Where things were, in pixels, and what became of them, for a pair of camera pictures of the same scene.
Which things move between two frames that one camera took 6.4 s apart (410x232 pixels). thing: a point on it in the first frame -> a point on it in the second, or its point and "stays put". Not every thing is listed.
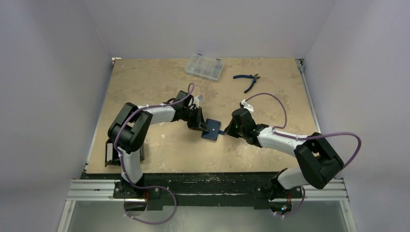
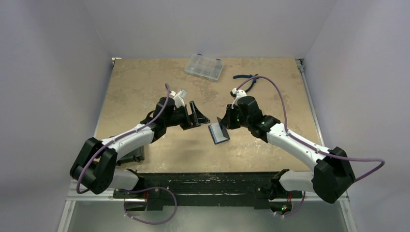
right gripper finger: (230, 130) -> (227, 120)
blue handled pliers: (254, 76) stays put
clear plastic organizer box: (204, 66) stays put
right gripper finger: (232, 124) -> (227, 118)
